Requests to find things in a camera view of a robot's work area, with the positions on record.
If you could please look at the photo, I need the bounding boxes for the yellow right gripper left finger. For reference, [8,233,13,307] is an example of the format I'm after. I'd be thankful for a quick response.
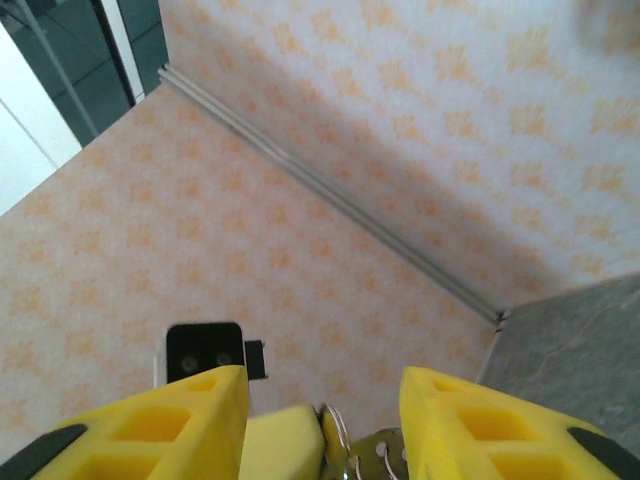
[0,364,250,480]

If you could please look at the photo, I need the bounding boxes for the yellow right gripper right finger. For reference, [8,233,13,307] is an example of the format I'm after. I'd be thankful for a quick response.
[399,365,640,480]

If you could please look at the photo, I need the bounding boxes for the silver split keyring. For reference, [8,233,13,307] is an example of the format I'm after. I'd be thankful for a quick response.
[323,403,352,452]

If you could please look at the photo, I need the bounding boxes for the white room panel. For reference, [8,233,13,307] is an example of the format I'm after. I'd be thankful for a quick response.
[0,22,84,217]

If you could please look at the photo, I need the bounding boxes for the dark glass partition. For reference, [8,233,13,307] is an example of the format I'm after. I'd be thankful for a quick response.
[9,0,169,147]

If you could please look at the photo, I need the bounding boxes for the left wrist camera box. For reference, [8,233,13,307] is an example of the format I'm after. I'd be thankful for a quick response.
[153,322,247,389]

